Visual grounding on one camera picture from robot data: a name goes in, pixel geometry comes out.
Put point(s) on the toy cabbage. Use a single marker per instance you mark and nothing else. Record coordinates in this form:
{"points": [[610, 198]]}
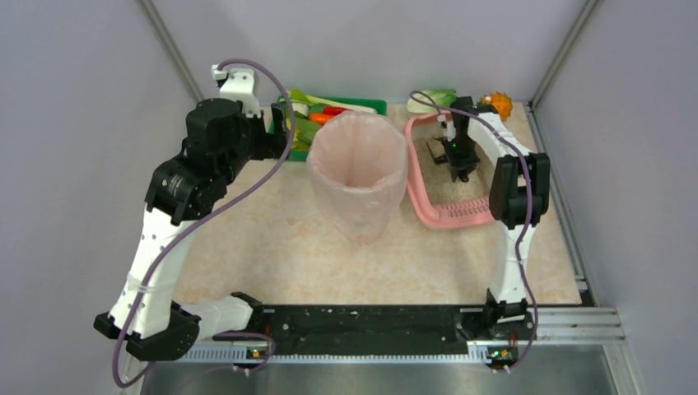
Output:
{"points": [[428, 101]]}

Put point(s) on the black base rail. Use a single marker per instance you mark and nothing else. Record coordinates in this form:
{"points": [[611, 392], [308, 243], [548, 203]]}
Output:
{"points": [[381, 330]]}

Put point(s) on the pink plastic trash bag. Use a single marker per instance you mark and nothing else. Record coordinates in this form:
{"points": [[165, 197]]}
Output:
{"points": [[357, 167]]}

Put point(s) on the toy pineapple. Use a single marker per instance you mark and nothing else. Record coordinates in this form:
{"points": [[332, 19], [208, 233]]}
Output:
{"points": [[501, 102]]}

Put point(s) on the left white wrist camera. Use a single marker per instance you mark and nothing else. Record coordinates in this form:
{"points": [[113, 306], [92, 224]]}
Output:
{"points": [[238, 84]]}

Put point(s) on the green toy leaf vegetable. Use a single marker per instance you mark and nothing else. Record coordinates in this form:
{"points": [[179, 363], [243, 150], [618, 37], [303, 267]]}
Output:
{"points": [[305, 129]]}

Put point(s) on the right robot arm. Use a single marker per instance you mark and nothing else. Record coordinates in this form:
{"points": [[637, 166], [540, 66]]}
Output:
{"points": [[518, 198]]}

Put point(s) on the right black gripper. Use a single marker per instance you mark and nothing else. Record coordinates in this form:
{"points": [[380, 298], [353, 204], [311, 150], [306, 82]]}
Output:
{"points": [[460, 161]]}

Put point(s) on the cat litter sand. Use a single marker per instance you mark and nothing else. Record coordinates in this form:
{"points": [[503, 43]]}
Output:
{"points": [[437, 180]]}

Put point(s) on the pink litter box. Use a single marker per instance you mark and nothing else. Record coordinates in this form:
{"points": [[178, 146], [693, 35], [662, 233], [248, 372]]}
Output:
{"points": [[448, 216]]}

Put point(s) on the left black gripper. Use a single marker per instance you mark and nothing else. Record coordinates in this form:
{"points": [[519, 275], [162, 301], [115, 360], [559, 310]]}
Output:
{"points": [[277, 129]]}

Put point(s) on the white toy leek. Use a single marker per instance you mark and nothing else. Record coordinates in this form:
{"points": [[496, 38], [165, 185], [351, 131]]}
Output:
{"points": [[356, 104]]}

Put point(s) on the red toy chili pepper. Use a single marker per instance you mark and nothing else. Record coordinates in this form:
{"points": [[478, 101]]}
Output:
{"points": [[334, 110]]}

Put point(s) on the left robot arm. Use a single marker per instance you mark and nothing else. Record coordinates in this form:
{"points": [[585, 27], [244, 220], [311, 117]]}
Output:
{"points": [[222, 137]]}

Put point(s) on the orange toy carrot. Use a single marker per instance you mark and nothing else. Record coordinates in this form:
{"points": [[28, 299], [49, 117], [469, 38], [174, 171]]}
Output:
{"points": [[320, 118]]}

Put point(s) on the black slotted litter scoop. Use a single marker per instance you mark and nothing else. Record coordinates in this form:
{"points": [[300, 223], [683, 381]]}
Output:
{"points": [[437, 151]]}

